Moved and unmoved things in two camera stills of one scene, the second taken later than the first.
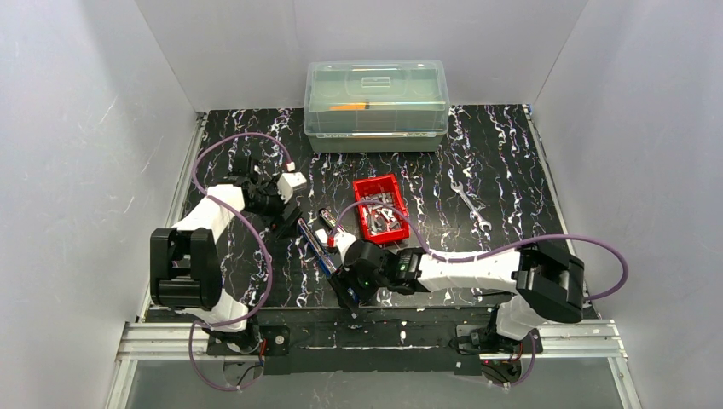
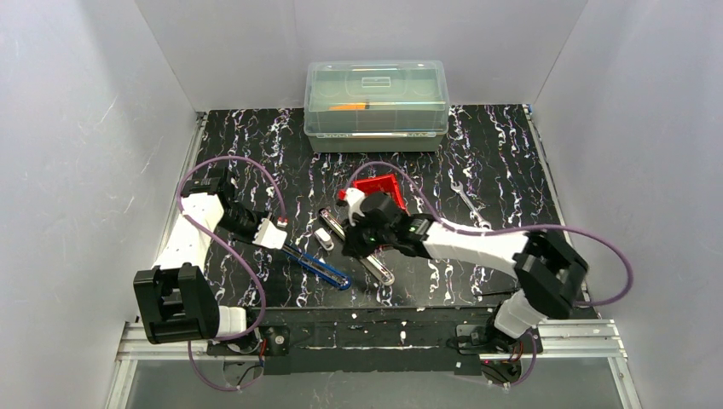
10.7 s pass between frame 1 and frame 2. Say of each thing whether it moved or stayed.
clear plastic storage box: stayed
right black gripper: moved
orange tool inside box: stayed
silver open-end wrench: stayed
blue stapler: moved
